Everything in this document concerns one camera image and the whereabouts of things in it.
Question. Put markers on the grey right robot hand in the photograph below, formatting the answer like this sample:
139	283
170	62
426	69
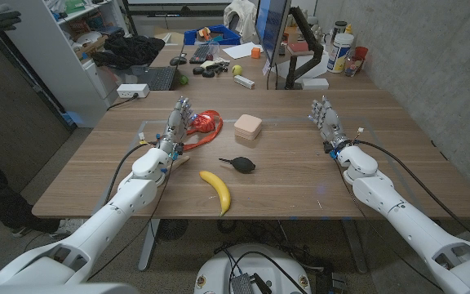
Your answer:
329	122

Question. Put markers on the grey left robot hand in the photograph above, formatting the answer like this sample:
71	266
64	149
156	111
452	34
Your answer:
176	126

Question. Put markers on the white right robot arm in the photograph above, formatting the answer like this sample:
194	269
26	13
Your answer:
402	220

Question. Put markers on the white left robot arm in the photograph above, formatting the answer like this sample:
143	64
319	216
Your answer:
108	216

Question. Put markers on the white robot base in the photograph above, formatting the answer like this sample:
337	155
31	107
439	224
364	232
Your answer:
218	269

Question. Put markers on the flat white box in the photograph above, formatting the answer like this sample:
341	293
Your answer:
315	83

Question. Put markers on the pink square jewelry box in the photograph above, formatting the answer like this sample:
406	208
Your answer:
248	126

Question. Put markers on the yellow toy banana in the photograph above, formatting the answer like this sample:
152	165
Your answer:
218	188

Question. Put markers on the black rubber air blower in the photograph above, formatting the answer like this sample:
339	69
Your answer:
243	164

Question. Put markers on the small white oblong box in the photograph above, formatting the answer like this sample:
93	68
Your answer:
244	81

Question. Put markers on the small green ball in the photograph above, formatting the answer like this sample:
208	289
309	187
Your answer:
183	80

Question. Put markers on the black laptop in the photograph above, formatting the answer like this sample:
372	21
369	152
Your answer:
159	77

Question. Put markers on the white shelf unit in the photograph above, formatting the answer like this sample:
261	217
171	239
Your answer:
43	53

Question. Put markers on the white power strip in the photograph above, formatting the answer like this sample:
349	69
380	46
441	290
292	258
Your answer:
133	90

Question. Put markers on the clear glass jar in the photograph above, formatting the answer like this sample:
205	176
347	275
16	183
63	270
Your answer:
352	66

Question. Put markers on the heap of black parts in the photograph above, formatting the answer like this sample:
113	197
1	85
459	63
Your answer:
208	70

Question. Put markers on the black computer mouse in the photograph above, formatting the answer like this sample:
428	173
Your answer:
178	61

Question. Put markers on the white wipes canister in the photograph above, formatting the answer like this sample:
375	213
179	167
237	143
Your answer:
340	52

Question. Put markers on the black keyboard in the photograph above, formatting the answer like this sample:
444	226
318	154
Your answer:
200	54

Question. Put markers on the red cup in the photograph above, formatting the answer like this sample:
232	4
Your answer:
361	52

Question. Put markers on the yellow tennis ball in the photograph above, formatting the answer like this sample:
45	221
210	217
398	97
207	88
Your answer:
237	70

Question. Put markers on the clear drinking glass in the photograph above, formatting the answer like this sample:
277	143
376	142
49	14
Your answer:
214	50

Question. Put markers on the black crumpled garment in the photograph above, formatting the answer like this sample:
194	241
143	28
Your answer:
133	51

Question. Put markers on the dark lidded bottle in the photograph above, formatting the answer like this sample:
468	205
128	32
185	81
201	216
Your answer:
340	28

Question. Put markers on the white paper sheet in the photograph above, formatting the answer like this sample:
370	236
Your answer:
241	50

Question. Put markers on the orange cube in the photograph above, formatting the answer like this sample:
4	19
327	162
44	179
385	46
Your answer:
255	52

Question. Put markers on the black round floor fan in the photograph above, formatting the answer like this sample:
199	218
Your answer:
172	228

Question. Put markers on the blue plastic bin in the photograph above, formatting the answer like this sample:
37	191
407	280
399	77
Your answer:
229	37

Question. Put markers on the computer monitor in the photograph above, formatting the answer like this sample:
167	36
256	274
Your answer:
271	24

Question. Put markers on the grey metal table leg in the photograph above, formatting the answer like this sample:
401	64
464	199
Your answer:
355	245
148	245

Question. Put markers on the white jacket on chair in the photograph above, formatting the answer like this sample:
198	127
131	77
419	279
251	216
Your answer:
241	16

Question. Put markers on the white sneaker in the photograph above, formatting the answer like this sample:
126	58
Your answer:
69	228

